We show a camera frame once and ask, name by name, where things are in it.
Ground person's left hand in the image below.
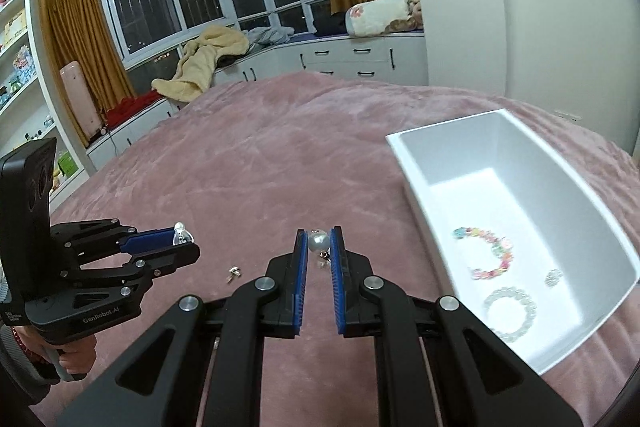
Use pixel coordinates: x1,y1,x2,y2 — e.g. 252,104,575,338
35,334,98,382

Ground white wall shelf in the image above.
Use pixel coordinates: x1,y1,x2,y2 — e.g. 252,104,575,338
0,0,96,208

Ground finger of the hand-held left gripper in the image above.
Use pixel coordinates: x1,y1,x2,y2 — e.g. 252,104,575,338
50,218,177,260
62,242,202,294

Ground person's left forearm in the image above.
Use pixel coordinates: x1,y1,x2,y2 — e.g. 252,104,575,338
0,327,53,405

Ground white storage box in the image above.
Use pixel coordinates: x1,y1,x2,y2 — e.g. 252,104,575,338
385,108,640,377

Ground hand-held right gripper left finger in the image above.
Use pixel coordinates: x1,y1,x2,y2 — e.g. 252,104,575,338
55,228,308,427

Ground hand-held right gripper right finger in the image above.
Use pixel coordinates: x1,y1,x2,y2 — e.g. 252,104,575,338
327,225,593,427

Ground grey cloth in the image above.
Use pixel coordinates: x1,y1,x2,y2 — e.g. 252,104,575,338
245,26,296,52

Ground colourful beaded bracelet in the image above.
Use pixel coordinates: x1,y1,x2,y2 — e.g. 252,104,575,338
452,226,516,283

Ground pink plush blanket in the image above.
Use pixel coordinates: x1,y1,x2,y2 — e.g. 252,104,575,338
47,71,640,427

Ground floral rolled pillow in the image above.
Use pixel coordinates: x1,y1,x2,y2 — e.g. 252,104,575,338
346,0,416,36

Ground brown plush toy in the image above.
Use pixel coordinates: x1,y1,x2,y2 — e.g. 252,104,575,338
390,0,425,32

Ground narrow gold curtain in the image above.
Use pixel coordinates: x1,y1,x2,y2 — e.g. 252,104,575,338
45,0,136,142

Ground white beaded bracelet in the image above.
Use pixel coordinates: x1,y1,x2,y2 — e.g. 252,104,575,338
481,286,538,337

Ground yellow fleece blanket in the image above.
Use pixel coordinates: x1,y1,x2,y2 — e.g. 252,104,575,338
151,25,250,102

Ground white window seat cabinet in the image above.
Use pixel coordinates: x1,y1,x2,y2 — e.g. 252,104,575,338
85,29,430,172

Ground red cloth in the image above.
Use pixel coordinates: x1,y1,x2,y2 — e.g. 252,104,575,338
104,89,161,128

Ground dark cloth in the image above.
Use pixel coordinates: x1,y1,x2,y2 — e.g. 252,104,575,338
315,14,351,35

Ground pearl charm earring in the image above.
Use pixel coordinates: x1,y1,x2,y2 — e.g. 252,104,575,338
306,229,331,265

